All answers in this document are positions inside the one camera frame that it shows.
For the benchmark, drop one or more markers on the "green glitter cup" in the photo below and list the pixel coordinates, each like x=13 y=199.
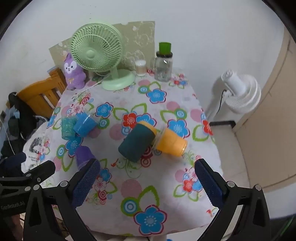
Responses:
x=67 y=128

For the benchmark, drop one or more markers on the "glass jar with green lid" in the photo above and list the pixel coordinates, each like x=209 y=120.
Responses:
x=163 y=68

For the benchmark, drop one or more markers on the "beige door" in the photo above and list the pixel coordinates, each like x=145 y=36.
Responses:
x=272 y=115

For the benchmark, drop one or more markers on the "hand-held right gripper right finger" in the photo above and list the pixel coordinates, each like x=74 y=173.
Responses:
x=211 y=185

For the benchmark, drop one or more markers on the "white floor fan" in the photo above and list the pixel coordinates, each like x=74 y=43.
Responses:
x=242 y=92

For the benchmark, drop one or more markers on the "floral tablecloth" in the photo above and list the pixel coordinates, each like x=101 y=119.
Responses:
x=150 y=185

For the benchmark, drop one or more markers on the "green desk fan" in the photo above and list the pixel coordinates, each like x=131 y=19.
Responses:
x=96 y=49

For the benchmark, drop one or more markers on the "clear glass mug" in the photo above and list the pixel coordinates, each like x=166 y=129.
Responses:
x=152 y=64

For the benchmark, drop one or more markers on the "dark clothes pile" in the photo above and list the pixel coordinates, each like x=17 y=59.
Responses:
x=22 y=125

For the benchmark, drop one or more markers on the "purple cup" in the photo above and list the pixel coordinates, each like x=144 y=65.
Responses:
x=83 y=155

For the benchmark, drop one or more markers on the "white printed cloth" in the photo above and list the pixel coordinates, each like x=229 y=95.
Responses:
x=34 y=150

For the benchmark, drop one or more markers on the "dark teal cup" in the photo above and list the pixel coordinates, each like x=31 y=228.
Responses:
x=135 y=143

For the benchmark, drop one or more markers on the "blue cup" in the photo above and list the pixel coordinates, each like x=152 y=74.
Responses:
x=85 y=125

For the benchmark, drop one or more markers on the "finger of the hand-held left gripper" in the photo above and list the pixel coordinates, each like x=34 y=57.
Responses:
x=44 y=168

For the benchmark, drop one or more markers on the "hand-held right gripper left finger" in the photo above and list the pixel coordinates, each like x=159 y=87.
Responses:
x=86 y=183

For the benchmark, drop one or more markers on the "dark blue cloth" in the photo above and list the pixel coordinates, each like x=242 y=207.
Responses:
x=11 y=163

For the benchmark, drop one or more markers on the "wooden chair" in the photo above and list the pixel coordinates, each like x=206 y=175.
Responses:
x=39 y=95

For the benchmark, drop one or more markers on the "white toothpick holder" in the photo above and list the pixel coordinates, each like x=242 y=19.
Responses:
x=140 y=68

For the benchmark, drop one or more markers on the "purple plush toy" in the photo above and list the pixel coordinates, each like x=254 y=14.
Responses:
x=73 y=74

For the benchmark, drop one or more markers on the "yellow cup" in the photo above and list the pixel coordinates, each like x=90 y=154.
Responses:
x=172 y=144

